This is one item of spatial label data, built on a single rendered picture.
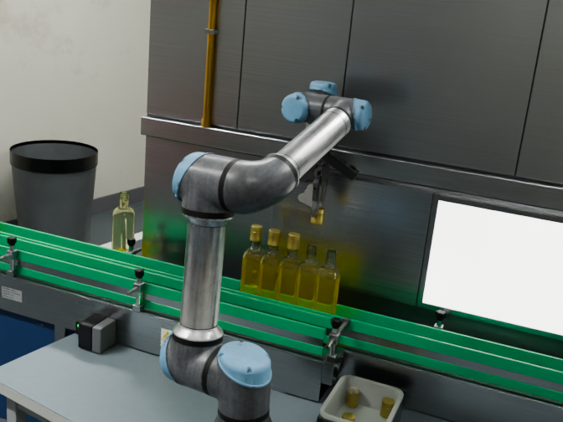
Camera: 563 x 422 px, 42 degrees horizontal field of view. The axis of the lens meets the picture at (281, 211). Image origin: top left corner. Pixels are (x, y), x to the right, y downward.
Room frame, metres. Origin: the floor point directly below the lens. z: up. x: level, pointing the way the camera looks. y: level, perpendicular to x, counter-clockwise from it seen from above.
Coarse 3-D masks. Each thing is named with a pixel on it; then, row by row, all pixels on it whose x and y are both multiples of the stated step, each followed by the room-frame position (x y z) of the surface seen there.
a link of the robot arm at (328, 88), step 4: (316, 80) 1.96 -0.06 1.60; (320, 80) 1.97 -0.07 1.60; (312, 84) 1.93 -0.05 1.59; (316, 84) 1.92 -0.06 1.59; (320, 84) 1.92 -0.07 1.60; (324, 84) 1.92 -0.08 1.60; (328, 84) 1.93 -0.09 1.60; (332, 84) 1.93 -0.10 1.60; (312, 88) 1.92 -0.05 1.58; (316, 88) 1.92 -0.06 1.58; (320, 88) 1.91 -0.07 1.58; (324, 88) 1.91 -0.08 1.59; (328, 88) 1.92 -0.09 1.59; (332, 88) 1.92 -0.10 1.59; (336, 88) 1.93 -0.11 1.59; (320, 92) 1.91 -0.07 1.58; (324, 92) 1.91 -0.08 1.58; (328, 92) 1.91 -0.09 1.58; (332, 92) 1.92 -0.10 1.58; (336, 92) 1.94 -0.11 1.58
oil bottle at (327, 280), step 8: (320, 272) 1.90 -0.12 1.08; (328, 272) 1.90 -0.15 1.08; (336, 272) 1.90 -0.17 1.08; (320, 280) 1.90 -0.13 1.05; (328, 280) 1.89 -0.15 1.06; (336, 280) 1.90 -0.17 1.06; (320, 288) 1.90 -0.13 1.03; (328, 288) 1.89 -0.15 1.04; (336, 288) 1.91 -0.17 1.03; (320, 296) 1.90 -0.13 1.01; (328, 296) 1.89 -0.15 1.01; (336, 296) 1.92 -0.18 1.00; (320, 304) 1.90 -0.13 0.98; (328, 304) 1.89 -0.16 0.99; (336, 304) 1.93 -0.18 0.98; (328, 312) 1.89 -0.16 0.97
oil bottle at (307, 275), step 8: (304, 264) 1.93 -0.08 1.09; (312, 264) 1.93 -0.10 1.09; (304, 272) 1.92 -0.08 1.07; (312, 272) 1.91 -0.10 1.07; (304, 280) 1.92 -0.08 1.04; (312, 280) 1.91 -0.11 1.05; (296, 288) 1.93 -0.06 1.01; (304, 288) 1.92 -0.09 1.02; (312, 288) 1.91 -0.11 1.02; (296, 296) 1.93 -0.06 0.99; (304, 296) 1.92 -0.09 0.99; (312, 296) 1.91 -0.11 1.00; (296, 304) 1.93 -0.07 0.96; (304, 304) 1.92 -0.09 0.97; (312, 304) 1.91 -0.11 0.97
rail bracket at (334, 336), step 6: (336, 318) 1.76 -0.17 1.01; (342, 318) 1.85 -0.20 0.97; (336, 324) 1.74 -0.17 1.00; (342, 324) 1.83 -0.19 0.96; (348, 324) 1.85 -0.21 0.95; (336, 330) 1.75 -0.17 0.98; (342, 330) 1.81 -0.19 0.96; (330, 336) 1.75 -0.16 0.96; (336, 336) 1.74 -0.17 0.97; (330, 342) 1.72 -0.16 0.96; (336, 342) 1.74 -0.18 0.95; (330, 348) 1.75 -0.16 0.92; (330, 354) 1.75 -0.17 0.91; (336, 354) 1.76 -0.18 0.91; (330, 360) 1.75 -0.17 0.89; (336, 360) 1.76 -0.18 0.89
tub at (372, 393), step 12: (336, 384) 1.72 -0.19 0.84; (348, 384) 1.76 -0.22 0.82; (360, 384) 1.75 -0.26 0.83; (372, 384) 1.74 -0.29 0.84; (384, 384) 1.74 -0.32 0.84; (336, 396) 1.69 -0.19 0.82; (360, 396) 1.75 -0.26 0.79; (372, 396) 1.74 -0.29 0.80; (384, 396) 1.73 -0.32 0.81; (396, 396) 1.71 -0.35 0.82; (324, 408) 1.60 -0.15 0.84; (336, 408) 1.69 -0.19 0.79; (348, 408) 1.72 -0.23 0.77; (360, 408) 1.73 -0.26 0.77; (372, 408) 1.73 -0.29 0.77; (396, 408) 1.63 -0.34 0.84; (336, 420) 1.55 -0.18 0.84; (348, 420) 1.55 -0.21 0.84; (360, 420) 1.67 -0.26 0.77; (372, 420) 1.67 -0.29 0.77; (384, 420) 1.68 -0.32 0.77
